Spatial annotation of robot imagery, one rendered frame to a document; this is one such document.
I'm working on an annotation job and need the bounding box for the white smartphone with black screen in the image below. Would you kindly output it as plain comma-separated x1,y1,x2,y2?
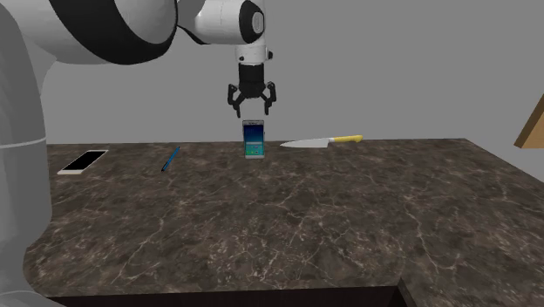
57,149,110,176

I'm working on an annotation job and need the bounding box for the blue pen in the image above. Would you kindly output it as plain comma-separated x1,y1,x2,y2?
160,146,181,173

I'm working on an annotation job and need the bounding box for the light wooden furniture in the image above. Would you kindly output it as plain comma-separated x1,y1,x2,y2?
513,92,544,150

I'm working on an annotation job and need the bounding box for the upright smartphone with blue screen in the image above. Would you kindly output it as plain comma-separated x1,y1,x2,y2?
242,119,266,160

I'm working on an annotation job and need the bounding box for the kitchen knife with yellow handle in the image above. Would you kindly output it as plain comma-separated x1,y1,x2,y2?
279,134,364,149

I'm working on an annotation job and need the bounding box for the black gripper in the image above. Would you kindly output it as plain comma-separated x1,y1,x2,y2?
227,63,278,119

